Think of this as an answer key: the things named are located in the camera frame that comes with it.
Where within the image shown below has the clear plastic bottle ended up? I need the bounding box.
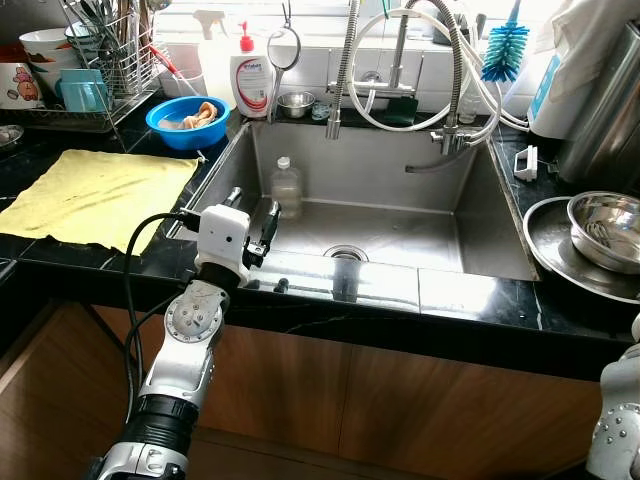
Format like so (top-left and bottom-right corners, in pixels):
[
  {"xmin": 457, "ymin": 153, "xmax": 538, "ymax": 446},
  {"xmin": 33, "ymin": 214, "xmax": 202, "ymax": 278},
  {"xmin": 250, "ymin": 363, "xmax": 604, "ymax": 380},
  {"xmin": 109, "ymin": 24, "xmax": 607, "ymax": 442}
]
[{"xmin": 270, "ymin": 156, "xmax": 304, "ymax": 217}]

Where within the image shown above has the blue plastic bowl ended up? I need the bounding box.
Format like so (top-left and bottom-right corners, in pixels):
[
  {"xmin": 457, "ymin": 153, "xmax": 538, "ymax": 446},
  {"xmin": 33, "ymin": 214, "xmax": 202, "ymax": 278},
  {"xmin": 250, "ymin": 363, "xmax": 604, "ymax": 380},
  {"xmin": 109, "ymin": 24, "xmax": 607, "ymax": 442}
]
[{"xmin": 146, "ymin": 95, "xmax": 231, "ymax": 152}]

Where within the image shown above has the round sink drain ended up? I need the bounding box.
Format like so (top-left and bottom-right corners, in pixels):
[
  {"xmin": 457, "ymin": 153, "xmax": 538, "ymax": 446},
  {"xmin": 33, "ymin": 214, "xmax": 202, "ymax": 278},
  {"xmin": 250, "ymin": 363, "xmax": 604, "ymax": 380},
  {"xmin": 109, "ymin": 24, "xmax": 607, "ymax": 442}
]
[{"xmin": 323, "ymin": 243, "xmax": 370, "ymax": 264}]

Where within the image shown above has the small steel bowl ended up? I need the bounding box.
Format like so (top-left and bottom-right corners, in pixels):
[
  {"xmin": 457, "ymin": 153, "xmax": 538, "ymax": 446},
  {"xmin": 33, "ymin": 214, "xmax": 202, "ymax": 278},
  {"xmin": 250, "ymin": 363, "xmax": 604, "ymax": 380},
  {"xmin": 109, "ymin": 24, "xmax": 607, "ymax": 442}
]
[{"xmin": 277, "ymin": 92, "xmax": 316, "ymax": 119}]

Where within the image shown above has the white red pump soap bottle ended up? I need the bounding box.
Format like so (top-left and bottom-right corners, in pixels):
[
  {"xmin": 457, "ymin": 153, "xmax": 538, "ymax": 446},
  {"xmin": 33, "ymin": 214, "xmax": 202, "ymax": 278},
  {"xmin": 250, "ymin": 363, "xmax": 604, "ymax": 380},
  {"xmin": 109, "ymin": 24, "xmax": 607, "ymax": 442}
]
[{"xmin": 230, "ymin": 20, "xmax": 277, "ymax": 121}]

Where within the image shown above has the stainless steel sink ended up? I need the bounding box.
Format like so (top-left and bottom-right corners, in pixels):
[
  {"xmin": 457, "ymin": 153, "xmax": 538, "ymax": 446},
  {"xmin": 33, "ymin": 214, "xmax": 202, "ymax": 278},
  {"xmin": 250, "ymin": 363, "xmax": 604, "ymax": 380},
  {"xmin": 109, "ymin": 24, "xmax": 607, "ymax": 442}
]
[{"xmin": 165, "ymin": 118, "xmax": 542, "ymax": 284}]

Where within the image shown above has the yellow cleaning cloth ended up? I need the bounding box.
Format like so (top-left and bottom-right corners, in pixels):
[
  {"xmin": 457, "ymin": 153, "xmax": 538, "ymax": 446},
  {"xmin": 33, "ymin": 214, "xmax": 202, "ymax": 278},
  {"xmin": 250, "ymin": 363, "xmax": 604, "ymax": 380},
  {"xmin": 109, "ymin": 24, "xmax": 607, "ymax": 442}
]
[{"xmin": 0, "ymin": 150, "xmax": 201, "ymax": 255}]

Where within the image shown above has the white spray bottle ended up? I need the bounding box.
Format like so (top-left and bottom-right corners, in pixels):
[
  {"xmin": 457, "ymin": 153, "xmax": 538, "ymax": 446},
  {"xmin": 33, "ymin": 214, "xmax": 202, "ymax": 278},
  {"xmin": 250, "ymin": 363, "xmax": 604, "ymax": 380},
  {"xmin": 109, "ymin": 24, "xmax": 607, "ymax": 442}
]
[{"xmin": 193, "ymin": 10, "xmax": 237, "ymax": 101}]

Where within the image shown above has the round metal strainer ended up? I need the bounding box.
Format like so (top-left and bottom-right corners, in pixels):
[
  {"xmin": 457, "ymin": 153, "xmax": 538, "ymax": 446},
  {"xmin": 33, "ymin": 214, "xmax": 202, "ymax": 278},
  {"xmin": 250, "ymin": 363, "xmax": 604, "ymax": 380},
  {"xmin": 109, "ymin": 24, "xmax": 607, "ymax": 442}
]
[{"xmin": 267, "ymin": 0, "xmax": 302, "ymax": 122}]

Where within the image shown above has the dark green sponge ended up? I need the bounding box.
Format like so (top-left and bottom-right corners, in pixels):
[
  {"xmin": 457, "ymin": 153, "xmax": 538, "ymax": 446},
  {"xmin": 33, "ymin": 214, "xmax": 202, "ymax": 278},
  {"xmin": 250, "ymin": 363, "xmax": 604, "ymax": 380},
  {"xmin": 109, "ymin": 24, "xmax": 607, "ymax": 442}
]
[{"xmin": 383, "ymin": 96, "xmax": 421, "ymax": 127}]

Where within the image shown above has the brown wooden cabinet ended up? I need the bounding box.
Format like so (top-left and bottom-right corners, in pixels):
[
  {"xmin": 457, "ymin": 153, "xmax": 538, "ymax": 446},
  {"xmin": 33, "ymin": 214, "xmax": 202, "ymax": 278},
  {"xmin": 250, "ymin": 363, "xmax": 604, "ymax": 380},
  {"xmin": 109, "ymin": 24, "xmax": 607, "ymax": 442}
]
[{"xmin": 0, "ymin": 300, "xmax": 626, "ymax": 479}]

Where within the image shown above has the large steel bowl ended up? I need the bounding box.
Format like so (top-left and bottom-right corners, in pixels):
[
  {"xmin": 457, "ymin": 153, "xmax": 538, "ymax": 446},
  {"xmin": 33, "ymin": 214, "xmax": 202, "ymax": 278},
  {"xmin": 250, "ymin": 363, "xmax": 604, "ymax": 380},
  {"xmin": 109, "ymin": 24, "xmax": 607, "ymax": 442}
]
[{"xmin": 567, "ymin": 192, "xmax": 640, "ymax": 275}]

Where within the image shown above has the steel cylinder knife block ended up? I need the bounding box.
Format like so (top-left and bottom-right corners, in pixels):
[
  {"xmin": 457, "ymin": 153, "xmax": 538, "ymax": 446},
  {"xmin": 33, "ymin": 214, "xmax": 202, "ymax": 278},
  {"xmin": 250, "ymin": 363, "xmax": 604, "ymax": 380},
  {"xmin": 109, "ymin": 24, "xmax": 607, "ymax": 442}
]
[{"xmin": 555, "ymin": 20, "xmax": 640, "ymax": 187}]

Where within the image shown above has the metal utensil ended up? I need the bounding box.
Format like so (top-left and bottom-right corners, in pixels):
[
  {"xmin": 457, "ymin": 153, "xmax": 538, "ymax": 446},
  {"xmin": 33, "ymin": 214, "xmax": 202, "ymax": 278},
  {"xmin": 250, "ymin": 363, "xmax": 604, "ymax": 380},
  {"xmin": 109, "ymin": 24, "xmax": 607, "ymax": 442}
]
[{"xmin": 585, "ymin": 222, "xmax": 626, "ymax": 251}]

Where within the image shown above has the white printed mug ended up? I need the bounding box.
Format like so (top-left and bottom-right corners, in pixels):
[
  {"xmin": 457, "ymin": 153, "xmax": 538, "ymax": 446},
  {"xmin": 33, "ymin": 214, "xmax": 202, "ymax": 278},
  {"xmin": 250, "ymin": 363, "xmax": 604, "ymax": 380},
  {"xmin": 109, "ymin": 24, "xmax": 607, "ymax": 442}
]
[{"xmin": 0, "ymin": 62, "xmax": 47, "ymax": 110}]

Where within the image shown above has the white ceramic bowl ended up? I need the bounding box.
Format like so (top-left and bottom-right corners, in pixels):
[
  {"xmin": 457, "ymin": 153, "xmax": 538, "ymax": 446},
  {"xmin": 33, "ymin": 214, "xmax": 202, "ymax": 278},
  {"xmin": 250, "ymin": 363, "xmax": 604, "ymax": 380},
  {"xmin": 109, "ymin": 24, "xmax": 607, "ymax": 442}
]
[{"xmin": 19, "ymin": 28, "xmax": 77, "ymax": 69}]

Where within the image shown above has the small white plastic clip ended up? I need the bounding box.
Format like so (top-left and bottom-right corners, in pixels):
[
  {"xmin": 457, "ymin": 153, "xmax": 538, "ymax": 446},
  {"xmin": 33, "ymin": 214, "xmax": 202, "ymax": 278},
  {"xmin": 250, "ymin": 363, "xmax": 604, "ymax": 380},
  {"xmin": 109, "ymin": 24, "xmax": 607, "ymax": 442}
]
[{"xmin": 513, "ymin": 145, "xmax": 540, "ymax": 184}]

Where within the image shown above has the large steel plate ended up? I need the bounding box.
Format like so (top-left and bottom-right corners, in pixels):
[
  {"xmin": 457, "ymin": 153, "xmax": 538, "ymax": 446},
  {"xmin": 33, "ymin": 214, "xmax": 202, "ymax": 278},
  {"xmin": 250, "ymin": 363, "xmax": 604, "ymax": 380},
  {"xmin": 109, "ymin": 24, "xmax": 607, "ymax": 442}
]
[{"xmin": 523, "ymin": 195, "xmax": 640, "ymax": 305}]

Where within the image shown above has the white container blue label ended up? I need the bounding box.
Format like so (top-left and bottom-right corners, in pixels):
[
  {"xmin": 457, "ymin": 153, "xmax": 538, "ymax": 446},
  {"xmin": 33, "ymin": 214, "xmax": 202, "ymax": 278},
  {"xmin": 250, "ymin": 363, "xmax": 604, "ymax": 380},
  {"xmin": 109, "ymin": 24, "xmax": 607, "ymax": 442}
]
[{"xmin": 527, "ymin": 0, "xmax": 640, "ymax": 140}]

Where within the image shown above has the blue bottle brush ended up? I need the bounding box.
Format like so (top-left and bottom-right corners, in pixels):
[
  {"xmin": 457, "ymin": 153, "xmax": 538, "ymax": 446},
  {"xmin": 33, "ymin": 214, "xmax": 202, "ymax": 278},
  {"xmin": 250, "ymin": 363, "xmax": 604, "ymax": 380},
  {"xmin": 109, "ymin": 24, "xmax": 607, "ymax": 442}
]
[{"xmin": 481, "ymin": 0, "xmax": 530, "ymax": 84}]

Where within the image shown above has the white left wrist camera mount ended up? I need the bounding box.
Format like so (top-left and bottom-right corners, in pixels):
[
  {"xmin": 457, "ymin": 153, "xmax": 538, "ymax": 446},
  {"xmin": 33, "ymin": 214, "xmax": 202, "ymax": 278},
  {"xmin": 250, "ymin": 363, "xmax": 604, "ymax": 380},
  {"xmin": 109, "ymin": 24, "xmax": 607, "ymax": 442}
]
[{"xmin": 197, "ymin": 205, "xmax": 252, "ymax": 285}]

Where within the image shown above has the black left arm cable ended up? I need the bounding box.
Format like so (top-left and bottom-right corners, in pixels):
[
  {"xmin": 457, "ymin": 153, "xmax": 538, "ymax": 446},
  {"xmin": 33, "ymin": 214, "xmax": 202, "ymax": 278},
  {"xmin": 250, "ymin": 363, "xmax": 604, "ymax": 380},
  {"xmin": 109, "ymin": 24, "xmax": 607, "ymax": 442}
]
[{"xmin": 122, "ymin": 211, "xmax": 202, "ymax": 406}]

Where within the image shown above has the red handled utensil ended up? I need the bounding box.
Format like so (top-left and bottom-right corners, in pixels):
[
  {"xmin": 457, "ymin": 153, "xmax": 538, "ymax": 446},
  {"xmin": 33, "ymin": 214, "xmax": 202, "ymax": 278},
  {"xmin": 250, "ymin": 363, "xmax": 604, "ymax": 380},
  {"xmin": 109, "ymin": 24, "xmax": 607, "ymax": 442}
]
[{"xmin": 150, "ymin": 44, "xmax": 188, "ymax": 83}]

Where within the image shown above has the white plastic hose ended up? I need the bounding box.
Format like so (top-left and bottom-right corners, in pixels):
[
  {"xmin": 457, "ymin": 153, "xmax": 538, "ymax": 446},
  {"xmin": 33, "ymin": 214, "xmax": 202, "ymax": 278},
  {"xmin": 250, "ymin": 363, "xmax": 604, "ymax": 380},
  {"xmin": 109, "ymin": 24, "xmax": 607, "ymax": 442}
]
[{"xmin": 345, "ymin": 5, "xmax": 532, "ymax": 133}]

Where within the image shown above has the metal wire dish rack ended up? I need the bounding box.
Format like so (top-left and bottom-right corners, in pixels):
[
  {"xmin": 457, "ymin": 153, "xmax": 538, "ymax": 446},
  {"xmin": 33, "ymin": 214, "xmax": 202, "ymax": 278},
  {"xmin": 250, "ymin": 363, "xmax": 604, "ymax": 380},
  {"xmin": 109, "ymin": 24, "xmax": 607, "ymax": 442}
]
[{"xmin": 0, "ymin": 0, "xmax": 163, "ymax": 133}]

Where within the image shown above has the flexible steel hose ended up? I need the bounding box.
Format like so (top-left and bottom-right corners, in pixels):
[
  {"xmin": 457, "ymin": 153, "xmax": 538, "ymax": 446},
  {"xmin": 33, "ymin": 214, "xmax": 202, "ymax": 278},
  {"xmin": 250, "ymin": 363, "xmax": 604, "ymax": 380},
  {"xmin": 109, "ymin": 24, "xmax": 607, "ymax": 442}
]
[{"xmin": 325, "ymin": 0, "xmax": 362, "ymax": 140}]

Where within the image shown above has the wire cutlery basket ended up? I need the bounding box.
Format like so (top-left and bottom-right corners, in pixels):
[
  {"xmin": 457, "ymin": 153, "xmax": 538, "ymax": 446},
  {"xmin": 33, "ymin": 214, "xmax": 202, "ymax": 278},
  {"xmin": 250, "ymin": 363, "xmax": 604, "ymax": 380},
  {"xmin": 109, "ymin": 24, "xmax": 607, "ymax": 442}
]
[{"xmin": 96, "ymin": 10, "xmax": 153, "ymax": 99}]

